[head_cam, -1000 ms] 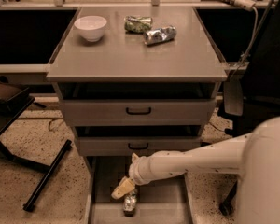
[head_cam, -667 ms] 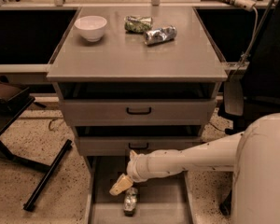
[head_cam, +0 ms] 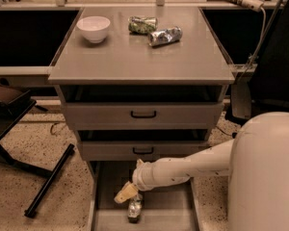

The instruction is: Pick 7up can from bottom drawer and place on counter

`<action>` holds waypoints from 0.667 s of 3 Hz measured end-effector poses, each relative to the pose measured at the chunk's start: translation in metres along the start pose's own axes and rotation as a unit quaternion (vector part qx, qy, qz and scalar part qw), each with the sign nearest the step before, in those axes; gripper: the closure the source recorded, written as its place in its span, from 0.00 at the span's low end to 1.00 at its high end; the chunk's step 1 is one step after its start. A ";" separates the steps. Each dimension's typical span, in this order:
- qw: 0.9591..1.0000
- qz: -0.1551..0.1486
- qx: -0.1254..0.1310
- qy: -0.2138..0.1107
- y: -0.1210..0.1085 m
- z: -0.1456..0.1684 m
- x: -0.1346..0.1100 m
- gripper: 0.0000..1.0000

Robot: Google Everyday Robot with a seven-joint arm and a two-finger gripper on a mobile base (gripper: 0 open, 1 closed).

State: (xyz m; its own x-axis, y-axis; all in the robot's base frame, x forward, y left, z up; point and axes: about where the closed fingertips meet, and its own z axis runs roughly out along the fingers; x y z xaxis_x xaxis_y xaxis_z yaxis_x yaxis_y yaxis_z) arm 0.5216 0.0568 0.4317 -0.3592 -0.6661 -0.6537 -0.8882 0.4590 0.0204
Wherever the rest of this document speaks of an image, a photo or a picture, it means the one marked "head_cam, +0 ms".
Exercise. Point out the grey drawer cabinet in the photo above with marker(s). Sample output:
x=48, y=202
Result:
x=124, y=68

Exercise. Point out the black office chair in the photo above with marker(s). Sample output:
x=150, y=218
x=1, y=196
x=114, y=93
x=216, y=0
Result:
x=268, y=88

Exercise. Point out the black middle drawer handle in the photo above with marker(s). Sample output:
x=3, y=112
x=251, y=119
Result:
x=143, y=151

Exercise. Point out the black table frame left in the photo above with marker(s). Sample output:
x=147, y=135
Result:
x=15, y=103

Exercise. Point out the grey open bottom drawer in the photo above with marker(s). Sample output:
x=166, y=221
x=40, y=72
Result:
x=164, y=209

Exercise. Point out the white bowl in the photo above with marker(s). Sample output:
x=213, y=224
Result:
x=94, y=28

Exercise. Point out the grey top drawer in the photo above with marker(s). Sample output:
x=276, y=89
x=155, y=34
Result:
x=116, y=116

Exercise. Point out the black drawer handle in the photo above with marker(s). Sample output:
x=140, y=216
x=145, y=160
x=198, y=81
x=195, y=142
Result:
x=143, y=115
x=143, y=151

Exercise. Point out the black top drawer handle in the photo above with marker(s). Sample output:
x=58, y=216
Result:
x=143, y=115

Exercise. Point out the silver crushed can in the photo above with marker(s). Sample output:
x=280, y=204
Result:
x=165, y=36

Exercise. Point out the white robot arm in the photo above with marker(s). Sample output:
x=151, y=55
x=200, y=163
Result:
x=256, y=163

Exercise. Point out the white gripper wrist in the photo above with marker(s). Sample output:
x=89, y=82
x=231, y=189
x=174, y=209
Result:
x=142, y=178

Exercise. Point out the grey middle drawer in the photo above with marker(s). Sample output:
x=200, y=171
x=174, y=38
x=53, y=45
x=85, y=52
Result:
x=122, y=150

